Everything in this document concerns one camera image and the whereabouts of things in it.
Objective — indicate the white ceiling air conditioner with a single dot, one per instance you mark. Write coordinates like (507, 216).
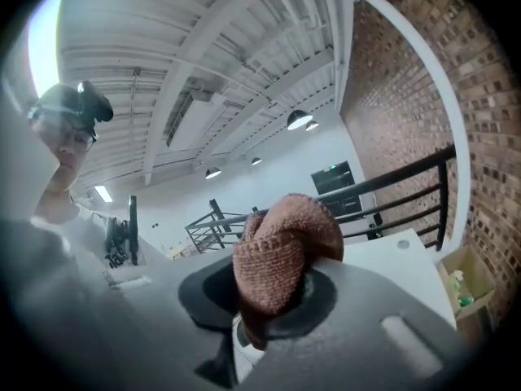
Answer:
(199, 116)

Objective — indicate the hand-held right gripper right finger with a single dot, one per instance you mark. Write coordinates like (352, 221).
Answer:
(366, 340)

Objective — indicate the grey table grommet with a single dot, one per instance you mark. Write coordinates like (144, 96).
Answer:
(403, 244)

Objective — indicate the black pendant lamp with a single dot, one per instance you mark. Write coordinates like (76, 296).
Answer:
(312, 126)
(213, 173)
(256, 161)
(299, 121)

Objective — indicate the white table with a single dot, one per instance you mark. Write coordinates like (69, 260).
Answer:
(386, 267)

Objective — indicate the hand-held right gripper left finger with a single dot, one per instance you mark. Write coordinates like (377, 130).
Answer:
(142, 332)

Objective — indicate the black wall panel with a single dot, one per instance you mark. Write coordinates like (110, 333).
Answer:
(334, 177)

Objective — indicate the brown cloth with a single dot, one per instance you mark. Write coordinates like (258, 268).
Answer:
(285, 238)

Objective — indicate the rectangular ceiling light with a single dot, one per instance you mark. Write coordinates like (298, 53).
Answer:
(103, 194)

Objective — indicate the white pillar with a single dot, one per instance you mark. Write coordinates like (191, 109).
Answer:
(463, 157)

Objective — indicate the black-rimmed glasses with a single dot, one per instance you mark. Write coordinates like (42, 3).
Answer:
(83, 137)

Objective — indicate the black metal railing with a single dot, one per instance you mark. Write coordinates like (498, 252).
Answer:
(443, 206)

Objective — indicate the person's head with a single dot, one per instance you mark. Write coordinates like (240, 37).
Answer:
(67, 153)

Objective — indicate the cardboard box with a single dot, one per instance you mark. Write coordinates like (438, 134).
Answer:
(472, 267)

